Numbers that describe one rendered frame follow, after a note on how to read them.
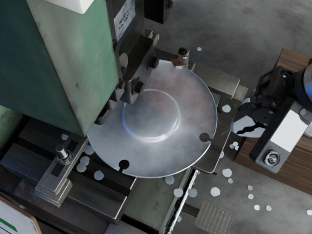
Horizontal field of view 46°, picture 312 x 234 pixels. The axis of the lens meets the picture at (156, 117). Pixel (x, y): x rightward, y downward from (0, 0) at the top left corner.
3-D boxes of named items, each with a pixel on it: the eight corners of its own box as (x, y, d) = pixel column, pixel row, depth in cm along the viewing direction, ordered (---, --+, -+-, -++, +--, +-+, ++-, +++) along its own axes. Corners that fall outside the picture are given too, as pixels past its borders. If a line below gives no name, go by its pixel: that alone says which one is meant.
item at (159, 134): (122, 44, 90) (122, 42, 89) (235, 87, 84) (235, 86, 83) (59, 144, 78) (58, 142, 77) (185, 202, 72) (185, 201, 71)
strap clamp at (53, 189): (97, 142, 86) (90, 123, 77) (59, 208, 79) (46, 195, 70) (75, 133, 87) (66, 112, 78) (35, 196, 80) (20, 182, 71)
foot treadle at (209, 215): (232, 217, 137) (234, 214, 132) (222, 242, 133) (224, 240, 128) (94, 153, 148) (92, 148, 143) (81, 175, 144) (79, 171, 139)
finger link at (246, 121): (239, 110, 73) (270, 95, 65) (230, 135, 70) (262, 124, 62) (227, 102, 72) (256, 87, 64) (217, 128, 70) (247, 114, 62)
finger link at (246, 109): (249, 122, 67) (282, 108, 59) (247, 130, 66) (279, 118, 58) (229, 109, 66) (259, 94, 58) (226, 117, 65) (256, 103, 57)
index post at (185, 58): (187, 70, 95) (191, 47, 86) (183, 79, 94) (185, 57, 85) (178, 67, 96) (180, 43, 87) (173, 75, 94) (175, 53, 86)
